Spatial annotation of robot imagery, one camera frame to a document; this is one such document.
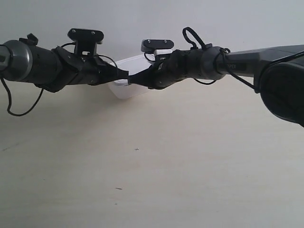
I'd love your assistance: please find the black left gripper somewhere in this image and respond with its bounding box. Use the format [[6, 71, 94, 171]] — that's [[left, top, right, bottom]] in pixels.
[[35, 47, 129, 93]]

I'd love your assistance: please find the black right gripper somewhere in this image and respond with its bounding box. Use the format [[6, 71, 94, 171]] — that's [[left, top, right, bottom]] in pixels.
[[128, 49, 202, 90]]

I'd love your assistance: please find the white lidded plastic container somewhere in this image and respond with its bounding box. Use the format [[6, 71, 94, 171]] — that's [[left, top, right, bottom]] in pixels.
[[107, 53, 155, 100]]

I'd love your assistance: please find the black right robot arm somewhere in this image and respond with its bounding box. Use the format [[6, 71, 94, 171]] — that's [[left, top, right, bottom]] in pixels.
[[128, 45, 304, 126]]

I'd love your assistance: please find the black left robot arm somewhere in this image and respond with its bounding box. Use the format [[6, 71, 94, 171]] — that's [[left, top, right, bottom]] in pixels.
[[0, 34, 129, 93]]

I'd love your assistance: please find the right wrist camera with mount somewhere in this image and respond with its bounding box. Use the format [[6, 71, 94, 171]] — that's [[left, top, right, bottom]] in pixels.
[[141, 39, 174, 63]]

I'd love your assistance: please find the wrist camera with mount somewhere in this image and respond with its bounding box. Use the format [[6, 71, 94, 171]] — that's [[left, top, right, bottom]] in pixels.
[[67, 28, 104, 57], [141, 39, 174, 63]]

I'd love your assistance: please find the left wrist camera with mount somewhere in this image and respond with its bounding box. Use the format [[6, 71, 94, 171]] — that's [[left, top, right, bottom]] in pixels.
[[67, 28, 104, 57]]

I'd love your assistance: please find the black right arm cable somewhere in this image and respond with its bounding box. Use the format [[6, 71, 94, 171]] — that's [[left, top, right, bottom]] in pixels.
[[182, 27, 259, 94]]

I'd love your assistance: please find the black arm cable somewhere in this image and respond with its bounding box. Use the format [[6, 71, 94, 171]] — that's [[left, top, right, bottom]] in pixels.
[[182, 27, 259, 94], [0, 76, 46, 117]]

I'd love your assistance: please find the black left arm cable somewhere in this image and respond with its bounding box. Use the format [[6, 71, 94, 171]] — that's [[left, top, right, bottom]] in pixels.
[[0, 76, 46, 117]]

